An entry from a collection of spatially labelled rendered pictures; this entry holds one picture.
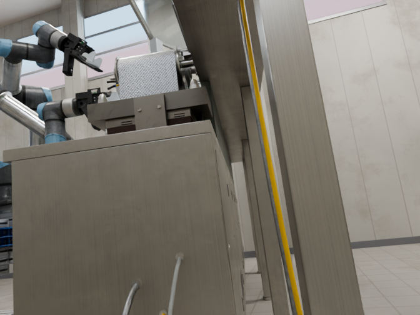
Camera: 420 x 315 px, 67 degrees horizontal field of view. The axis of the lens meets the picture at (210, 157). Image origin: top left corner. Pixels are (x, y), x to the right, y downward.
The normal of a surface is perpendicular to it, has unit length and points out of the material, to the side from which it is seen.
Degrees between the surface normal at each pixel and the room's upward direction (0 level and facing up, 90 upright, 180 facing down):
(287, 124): 90
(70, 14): 90
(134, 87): 90
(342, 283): 90
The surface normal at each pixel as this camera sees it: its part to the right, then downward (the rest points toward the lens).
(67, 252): -0.11, -0.16
